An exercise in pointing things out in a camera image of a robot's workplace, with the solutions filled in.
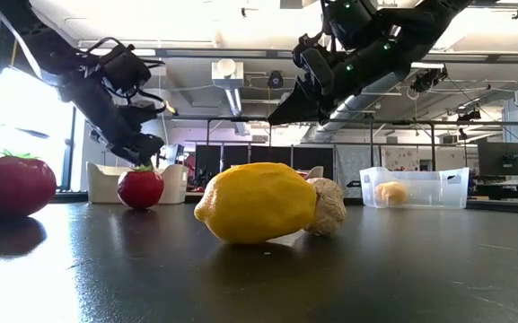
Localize black computer monitor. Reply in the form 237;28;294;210
478;142;518;177

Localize black metal pipe rack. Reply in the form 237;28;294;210
147;114;518;180

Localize clear plastic basket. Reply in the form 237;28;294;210
359;166;471;210

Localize yellow toy lemon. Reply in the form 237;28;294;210
193;161;319;246
374;180;409;207

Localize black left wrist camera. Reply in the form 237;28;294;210
99;42;152;93

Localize white ceiling box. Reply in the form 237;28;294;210
211;57;245;90

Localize silver ventilation duct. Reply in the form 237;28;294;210
312;74;421;143

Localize black track spotlight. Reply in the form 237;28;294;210
455;107;483;123
408;66;449;94

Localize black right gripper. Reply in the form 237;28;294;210
268;42;412;126

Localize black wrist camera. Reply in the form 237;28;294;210
292;33;336;91
99;42;152;93

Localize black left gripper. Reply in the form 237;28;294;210
58;74;165;167

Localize black partition panels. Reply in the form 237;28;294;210
194;144;335;183

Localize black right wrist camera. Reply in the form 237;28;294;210
292;33;336;91

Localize black round ceiling device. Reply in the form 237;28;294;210
267;70;285;90

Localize beige ginger root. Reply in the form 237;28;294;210
303;177;347;237

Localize white plastic basket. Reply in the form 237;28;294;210
294;165;325;181
85;161;189;205

